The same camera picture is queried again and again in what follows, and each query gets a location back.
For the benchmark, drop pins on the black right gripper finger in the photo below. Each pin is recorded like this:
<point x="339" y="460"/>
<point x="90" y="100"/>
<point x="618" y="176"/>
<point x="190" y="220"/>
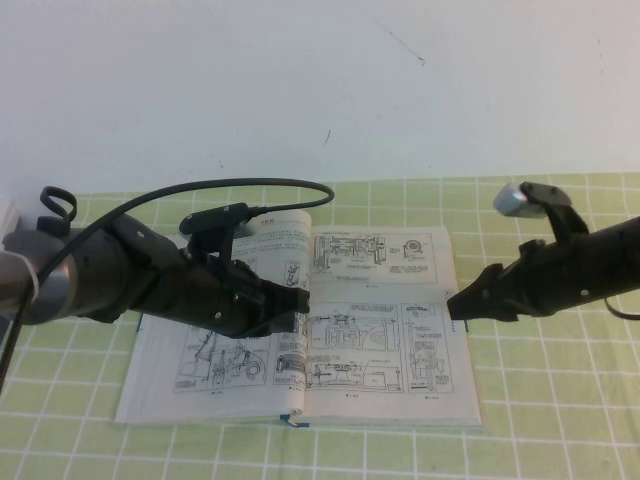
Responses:
<point x="475" y="287"/>
<point x="485" y="309"/>

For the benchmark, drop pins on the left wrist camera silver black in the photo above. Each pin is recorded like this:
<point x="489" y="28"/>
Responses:
<point x="215" y="217"/>

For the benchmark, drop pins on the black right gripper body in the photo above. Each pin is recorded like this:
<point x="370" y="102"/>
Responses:
<point x="540" y="285"/>

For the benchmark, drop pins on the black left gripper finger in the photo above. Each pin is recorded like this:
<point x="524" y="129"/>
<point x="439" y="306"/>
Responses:
<point x="282" y="322"/>
<point x="290" y="297"/>

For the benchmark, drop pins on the white zip tie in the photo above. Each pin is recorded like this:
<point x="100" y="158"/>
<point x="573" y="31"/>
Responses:
<point x="37" y="280"/>

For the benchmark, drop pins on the book with technical diagrams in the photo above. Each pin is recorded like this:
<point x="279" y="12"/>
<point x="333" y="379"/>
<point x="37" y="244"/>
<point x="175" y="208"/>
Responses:
<point x="360" y="360"/>

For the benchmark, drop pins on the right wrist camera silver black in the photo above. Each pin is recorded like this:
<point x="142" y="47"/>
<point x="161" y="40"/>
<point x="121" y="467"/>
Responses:
<point x="510" y="200"/>

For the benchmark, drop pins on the left robot arm black grey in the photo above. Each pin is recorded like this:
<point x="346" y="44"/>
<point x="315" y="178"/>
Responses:
<point x="100" y="270"/>

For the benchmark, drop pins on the green white checked tablecloth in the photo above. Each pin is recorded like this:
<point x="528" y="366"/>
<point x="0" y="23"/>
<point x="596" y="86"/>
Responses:
<point x="550" y="400"/>

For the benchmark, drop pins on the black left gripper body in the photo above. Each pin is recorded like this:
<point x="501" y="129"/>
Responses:
<point x="215" y="295"/>

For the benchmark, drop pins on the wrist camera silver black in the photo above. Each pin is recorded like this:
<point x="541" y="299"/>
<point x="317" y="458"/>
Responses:
<point x="510" y="200"/>
<point x="215" y="217"/>

